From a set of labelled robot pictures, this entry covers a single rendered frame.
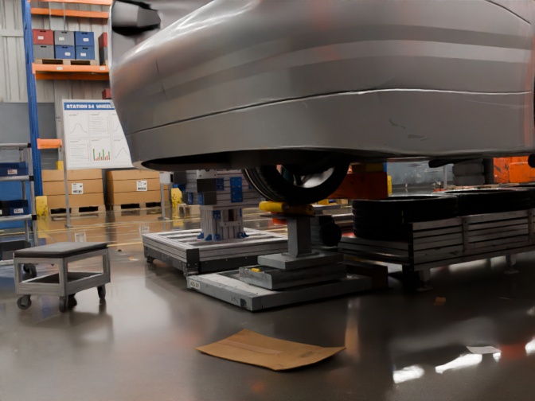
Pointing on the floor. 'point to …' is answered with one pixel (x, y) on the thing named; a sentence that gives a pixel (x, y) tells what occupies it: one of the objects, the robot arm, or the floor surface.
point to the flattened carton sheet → (267, 351)
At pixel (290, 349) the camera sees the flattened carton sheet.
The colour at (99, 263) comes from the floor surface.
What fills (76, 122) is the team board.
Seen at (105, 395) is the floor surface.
